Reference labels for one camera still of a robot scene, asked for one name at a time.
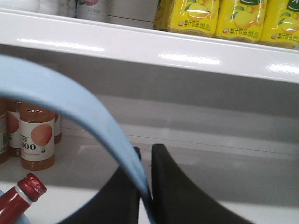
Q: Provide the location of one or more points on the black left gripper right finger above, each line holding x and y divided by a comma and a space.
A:
177, 200

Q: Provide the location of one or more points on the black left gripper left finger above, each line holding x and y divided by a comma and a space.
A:
117, 202

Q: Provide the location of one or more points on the red coca-cola aluminium bottle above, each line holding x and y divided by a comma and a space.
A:
20, 197

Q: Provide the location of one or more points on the light blue plastic basket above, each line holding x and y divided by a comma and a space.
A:
47, 88

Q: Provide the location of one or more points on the orange C100 juice bottle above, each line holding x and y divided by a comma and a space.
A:
14, 127
3, 132
37, 137

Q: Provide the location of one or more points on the yellow pear drink bottle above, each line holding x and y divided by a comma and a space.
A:
281, 24
192, 17
240, 20

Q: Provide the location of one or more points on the white peach drink bottle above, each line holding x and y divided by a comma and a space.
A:
93, 10

